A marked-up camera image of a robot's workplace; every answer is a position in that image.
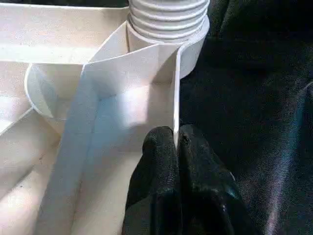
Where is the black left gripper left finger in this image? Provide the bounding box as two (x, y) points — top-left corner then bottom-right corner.
(121, 126), (182, 235)

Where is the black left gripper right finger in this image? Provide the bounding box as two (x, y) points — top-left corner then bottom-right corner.
(178, 124), (257, 235)

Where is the white plastic table leg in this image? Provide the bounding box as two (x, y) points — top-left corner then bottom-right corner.
(128, 0), (209, 45)

